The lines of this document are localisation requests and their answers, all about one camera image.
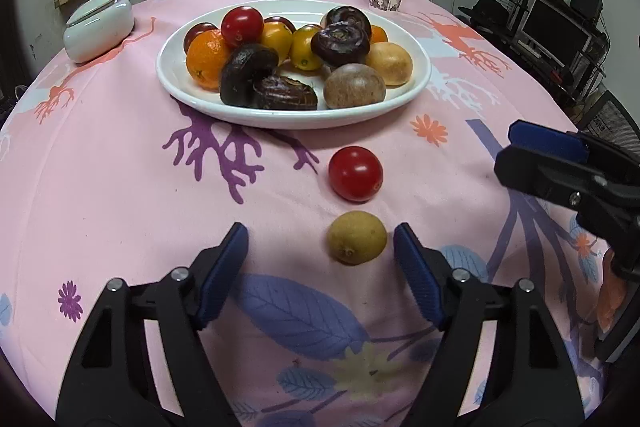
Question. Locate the dark red plum right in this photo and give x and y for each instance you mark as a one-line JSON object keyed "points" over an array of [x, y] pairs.
{"points": [[281, 20]]}

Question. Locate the dark red plum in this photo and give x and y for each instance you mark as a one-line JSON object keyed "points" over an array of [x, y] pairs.
{"points": [[281, 20], [195, 31]]}

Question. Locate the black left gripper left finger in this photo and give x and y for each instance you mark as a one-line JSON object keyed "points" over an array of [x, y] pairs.
{"points": [[108, 380]]}

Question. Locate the operator hand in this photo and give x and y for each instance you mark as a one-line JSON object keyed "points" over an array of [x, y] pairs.
{"points": [[612, 294]]}

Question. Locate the brown passion fruit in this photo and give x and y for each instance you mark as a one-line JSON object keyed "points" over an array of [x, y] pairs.
{"points": [[353, 85]]}

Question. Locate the large orange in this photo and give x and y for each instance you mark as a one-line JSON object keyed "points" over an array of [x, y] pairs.
{"points": [[206, 57]]}

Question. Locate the pink patterned tablecloth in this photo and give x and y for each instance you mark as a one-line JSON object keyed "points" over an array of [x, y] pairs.
{"points": [[104, 175]]}

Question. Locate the yellow tomato with stem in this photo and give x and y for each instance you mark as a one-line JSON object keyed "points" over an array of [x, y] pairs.
{"points": [[277, 36]]}

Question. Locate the white oval plate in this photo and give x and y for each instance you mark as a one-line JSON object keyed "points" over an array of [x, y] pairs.
{"points": [[175, 78]]}

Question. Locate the yellow-green longan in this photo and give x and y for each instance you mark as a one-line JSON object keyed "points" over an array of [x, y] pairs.
{"points": [[356, 237]]}

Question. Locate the small tangerine on plate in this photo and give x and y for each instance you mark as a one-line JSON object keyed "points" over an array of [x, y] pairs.
{"points": [[378, 34]]}

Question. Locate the white ceramic lidded jar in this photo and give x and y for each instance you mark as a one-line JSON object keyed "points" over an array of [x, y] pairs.
{"points": [[96, 27]]}

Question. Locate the tan round fruit plate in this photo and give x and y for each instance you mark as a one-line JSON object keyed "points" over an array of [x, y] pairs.
{"points": [[392, 62]]}

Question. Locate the red cherry tomato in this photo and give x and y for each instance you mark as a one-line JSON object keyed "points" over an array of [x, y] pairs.
{"points": [[242, 25], [355, 174]]}

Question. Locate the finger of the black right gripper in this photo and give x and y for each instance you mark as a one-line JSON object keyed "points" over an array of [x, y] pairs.
{"points": [[568, 179], [543, 140]]}

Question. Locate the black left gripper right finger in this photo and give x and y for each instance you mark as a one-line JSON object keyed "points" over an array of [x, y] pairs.
{"points": [[531, 380]]}

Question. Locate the black tv stand with monitor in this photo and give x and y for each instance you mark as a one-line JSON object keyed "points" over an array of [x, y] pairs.
{"points": [[562, 50]]}

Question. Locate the dark red plum left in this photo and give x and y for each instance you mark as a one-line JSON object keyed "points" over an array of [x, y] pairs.
{"points": [[195, 31]]}

